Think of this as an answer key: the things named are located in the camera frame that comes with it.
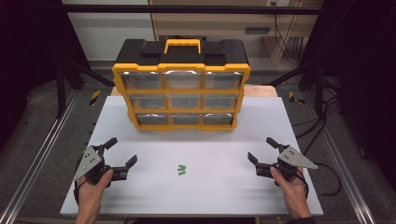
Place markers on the black metal stand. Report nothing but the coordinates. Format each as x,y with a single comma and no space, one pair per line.
318,90
60,90

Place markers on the set of clear organizer bins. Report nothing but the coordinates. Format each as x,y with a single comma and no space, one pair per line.
143,81

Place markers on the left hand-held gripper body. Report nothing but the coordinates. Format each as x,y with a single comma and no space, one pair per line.
93,166

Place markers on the yellow black drawer organizer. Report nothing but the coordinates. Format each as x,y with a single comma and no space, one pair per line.
182,56

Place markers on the left yellow clamp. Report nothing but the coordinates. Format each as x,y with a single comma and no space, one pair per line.
94,97

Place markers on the black curtain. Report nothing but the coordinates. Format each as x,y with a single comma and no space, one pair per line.
364,77
28,62

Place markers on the yellow clamp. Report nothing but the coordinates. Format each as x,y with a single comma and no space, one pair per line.
94,97
292,97

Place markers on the right yellow clamp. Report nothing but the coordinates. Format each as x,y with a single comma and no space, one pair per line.
292,97

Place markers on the clear plastic drawer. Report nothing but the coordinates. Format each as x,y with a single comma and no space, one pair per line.
182,80

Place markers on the black horizontal frame bar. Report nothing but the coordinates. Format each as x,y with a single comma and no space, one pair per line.
186,9

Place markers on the light wooden cabinet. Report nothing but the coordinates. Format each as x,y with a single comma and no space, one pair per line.
218,23

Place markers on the person's right hand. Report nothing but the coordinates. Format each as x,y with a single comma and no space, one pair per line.
294,194

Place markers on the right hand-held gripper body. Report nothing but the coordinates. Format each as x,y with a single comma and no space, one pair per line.
291,158

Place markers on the aluminium floor rail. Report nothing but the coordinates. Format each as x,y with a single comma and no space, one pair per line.
40,155
342,161

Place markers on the person's left hand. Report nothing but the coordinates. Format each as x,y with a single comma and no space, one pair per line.
91,194

